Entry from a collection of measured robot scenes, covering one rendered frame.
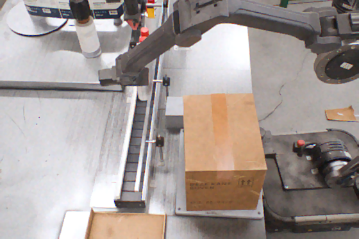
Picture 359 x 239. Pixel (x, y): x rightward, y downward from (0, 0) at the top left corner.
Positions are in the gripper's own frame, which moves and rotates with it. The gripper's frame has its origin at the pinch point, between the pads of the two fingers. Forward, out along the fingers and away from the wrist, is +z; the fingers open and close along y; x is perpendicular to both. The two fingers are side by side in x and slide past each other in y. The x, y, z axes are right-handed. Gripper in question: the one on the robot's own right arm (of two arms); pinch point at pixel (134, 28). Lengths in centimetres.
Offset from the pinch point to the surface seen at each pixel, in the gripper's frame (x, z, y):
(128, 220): 6, 19, 80
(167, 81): 16.2, 5.1, 27.1
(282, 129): 84, 102, -23
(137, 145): 6, 14, 53
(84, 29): -21.0, -2.7, 4.8
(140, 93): 5.1, 9.3, 30.6
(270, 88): 80, 102, -59
